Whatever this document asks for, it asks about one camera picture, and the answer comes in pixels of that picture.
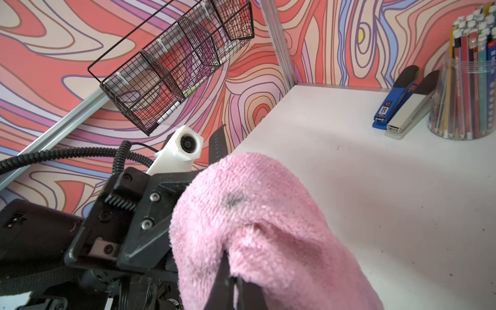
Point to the left wall wire basket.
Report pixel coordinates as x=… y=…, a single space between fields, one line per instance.
x=158 y=77

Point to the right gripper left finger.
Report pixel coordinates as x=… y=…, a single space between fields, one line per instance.
x=222 y=293

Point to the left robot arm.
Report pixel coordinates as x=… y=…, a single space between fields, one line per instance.
x=34 y=240

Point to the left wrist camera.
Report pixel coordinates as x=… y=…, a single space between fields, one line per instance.
x=179 y=153

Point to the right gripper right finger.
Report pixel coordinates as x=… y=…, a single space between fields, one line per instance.
x=250 y=296

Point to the pink microfibre cloth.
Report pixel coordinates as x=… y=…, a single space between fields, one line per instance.
x=254 y=209

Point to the blue marker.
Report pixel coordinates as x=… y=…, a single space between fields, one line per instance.
x=402 y=86

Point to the pencil cup with pencils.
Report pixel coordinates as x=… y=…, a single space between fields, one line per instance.
x=464 y=101

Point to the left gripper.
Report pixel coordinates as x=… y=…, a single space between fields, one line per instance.
x=128 y=227

